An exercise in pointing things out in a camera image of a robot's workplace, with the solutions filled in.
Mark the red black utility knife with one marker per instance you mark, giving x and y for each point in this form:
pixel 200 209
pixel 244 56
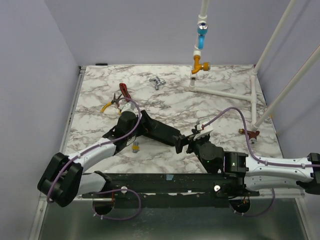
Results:
pixel 124 90

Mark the blue valve on pipe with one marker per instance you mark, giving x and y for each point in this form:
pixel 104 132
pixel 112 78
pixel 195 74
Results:
pixel 202 29

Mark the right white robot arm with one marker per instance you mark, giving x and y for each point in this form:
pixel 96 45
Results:
pixel 255 173

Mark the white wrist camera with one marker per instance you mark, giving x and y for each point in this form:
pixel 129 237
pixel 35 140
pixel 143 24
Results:
pixel 201 130
pixel 128 107

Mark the yellow handled pliers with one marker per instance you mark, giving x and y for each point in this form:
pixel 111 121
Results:
pixel 114 101

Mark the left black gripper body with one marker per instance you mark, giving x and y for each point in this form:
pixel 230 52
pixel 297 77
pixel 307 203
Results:
pixel 137 132

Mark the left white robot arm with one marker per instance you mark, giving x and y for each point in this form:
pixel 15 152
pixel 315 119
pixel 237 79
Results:
pixel 61 179

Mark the brown brass faucet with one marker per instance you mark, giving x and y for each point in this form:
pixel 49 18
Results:
pixel 252 135

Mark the aluminium frame rail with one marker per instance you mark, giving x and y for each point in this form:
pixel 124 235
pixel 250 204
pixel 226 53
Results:
pixel 42 200

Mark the orange faucet on pipe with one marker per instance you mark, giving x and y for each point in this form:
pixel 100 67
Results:
pixel 199 66

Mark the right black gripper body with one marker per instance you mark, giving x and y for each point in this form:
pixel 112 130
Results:
pixel 189 144

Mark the yellow hex key set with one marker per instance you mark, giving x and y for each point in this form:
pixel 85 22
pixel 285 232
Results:
pixel 135 147

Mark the white PVC pipe frame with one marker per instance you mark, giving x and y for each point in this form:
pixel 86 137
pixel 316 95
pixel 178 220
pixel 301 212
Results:
pixel 280 38

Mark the black zip tool case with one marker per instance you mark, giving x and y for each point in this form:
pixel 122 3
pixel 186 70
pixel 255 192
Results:
pixel 156 130

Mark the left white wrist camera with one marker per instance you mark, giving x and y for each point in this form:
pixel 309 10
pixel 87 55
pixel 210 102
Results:
pixel 128 107

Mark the silver metal faucet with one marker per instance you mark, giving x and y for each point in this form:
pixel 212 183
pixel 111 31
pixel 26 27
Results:
pixel 157 82

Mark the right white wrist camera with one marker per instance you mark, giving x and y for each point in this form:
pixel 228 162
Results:
pixel 201 130

